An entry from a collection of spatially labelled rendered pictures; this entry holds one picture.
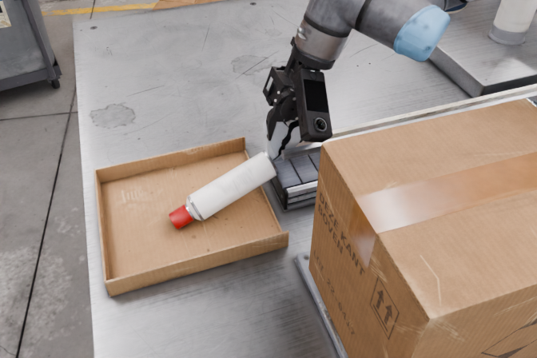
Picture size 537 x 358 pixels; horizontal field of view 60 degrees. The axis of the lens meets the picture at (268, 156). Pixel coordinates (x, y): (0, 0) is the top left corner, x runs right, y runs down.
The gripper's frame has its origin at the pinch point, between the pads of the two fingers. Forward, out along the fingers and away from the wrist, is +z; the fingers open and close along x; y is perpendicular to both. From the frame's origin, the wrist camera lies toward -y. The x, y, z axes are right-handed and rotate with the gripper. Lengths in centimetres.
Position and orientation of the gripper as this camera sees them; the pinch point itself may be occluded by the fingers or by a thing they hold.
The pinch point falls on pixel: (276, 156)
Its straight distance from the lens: 82.6
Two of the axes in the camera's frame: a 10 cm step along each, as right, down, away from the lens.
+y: -3.2, -6.5, 6.9
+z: -3.2, 7.6, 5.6
